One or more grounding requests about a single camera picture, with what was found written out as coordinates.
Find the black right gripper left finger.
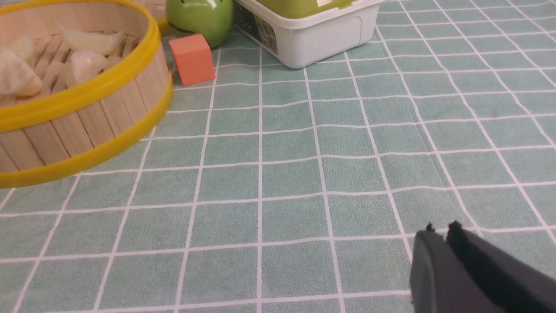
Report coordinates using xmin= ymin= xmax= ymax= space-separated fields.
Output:
xmin=410 ymin=223 xmax=507 ymax=313

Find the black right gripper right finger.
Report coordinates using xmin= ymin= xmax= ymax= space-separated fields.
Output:
xmin=447 ymin=221 xmax=555 ymax=313

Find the white dumpling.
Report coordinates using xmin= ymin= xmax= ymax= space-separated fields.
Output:
xmin=0 ymin=48 xmax=43 ymax=97
xmin=66 ymin=50 xmax=109 ymax=88
xmin=58 ymin=24 xmax=124 ymax=56

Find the woven bamboo steamer lid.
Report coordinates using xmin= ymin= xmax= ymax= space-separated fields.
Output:
xmin=136 ymin=0 xmax=172 ymax=37

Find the bamboo steamer tray yellow rim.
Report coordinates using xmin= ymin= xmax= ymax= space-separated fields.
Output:
xmin=1 ymin=0 xmax=174 ymax=188

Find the green checkered tablecloth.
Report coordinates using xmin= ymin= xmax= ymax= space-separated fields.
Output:
xmin=1 ymin=0 xmax=556 ymax=313

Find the green lidded white box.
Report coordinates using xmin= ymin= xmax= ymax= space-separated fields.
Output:
xmin=234 ymin=0 xmax=381 ymax=69

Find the orange cube block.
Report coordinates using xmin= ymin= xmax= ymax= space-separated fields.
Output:
xmin=169 ymin=34 xmax=216 ymax=87

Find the green apple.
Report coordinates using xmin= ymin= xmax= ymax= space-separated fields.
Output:
xmin=165 ymin=0 xmax=234 ymax=48

